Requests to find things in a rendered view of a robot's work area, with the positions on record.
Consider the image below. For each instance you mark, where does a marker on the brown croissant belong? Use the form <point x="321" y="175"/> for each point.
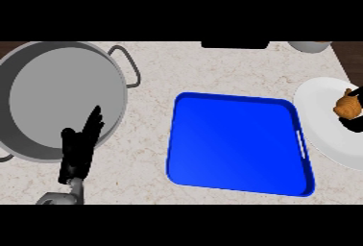
<point x="349" y="105"/>

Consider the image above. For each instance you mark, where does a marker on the grey round container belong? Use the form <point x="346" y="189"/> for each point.
<point x="309" y="46"/>

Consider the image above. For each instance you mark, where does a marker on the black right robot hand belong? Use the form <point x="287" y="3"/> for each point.
<point x="355" y="123"/>

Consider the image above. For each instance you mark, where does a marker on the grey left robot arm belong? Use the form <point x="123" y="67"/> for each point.
<point x="66" y="197"/>

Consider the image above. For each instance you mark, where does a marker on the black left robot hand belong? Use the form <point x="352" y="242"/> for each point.
<point x="76" y="153"/>

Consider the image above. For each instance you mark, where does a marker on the white round plate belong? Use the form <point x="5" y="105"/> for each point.
<point x="327" y="128"/>

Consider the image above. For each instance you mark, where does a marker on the blue rectangular tray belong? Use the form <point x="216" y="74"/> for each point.
<point x="237" y="144"/>

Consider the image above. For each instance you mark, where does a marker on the large grey pot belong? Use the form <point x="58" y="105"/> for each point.
<point x="52" y="99"/>

